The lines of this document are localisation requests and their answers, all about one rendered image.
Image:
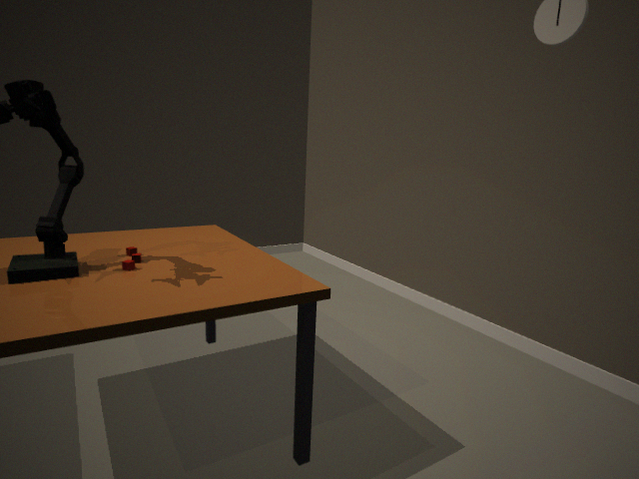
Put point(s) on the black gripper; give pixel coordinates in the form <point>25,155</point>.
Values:
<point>28,108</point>

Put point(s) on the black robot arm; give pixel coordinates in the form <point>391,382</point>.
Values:
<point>49,229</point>

